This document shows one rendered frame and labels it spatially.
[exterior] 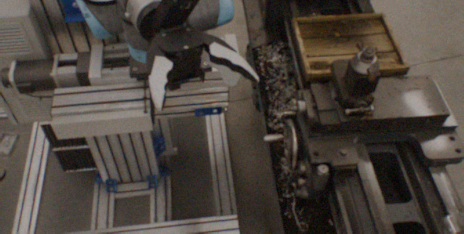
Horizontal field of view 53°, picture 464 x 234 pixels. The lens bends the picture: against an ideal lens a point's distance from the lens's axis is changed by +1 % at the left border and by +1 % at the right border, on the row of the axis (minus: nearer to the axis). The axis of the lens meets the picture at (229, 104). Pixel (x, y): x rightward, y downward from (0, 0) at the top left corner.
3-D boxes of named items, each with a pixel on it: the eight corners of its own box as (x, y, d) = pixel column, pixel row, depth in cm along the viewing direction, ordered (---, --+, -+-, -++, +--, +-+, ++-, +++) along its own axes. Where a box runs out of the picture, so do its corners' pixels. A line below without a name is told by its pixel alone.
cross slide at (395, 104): (297, 92, 150) (300, 83, 147) (427, 83, 152) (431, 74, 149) (308, 134, 139) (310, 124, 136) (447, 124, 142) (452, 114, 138)
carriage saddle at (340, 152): (293, 100, 156) (295, 88, 151) (429, 91, 158) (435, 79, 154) (311, 177, 137) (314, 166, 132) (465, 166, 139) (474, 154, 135)
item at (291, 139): (276, 141, 174) (282, 101, 156) (303, 139, 174) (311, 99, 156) (288, 206, 156) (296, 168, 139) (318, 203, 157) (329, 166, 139)
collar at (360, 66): (346, 56, 133) (349, 48, 131) (374, 54, 134) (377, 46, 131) (354, 76, 128) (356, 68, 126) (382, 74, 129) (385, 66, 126)
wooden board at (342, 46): (291, 25, 181) (292, 17, 177) (381, 20, 183) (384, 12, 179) (305, 81, 161) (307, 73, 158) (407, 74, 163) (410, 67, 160)
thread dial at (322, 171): (311, 179, 145) (315, 162, 137) (322, 179, 145) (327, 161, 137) (313, 190, 142) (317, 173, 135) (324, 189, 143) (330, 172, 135)
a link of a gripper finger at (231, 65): (260, 92, 72) (208, 70, 74) (267, 63, 68) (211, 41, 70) (252, 104, 70) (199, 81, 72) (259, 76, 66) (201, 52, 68)
